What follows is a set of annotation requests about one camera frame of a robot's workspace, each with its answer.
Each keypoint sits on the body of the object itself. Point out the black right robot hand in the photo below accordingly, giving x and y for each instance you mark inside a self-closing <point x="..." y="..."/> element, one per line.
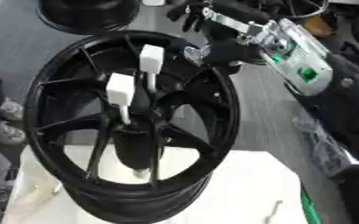
<point x="228" y="49"/>

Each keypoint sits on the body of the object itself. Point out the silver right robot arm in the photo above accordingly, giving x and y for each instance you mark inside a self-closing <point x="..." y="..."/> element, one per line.
<point x="310" y="73"/>

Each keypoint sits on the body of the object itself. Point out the black spoked wheel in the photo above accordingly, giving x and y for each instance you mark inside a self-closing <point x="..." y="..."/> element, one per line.
<point x="215" y="96"/>

